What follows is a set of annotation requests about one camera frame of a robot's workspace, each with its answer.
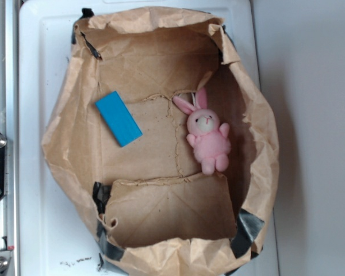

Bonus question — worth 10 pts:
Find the brown paper bag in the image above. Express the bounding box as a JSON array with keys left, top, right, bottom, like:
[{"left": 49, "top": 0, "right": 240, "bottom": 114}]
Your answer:
[{"left": 42, "top": 7, "right": 279, "bottom": 275}]

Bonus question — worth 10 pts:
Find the aluminium frame rail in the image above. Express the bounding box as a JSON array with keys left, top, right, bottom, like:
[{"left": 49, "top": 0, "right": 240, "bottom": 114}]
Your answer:
[{"left": 0, "top": 1, "right": 21, "bottom": 275}]

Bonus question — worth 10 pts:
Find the pink plush bunny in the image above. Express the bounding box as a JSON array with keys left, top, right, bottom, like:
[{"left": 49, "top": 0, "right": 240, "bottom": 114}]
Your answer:
[{"left": 172, "top": 88, "right": 231, "bottom": 175}]

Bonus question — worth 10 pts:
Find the blue rectangular block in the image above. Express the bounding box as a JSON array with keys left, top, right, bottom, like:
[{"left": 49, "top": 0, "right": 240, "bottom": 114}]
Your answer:
[{"left": 95, "top": 91, "right": 143, "bottom": 147}]

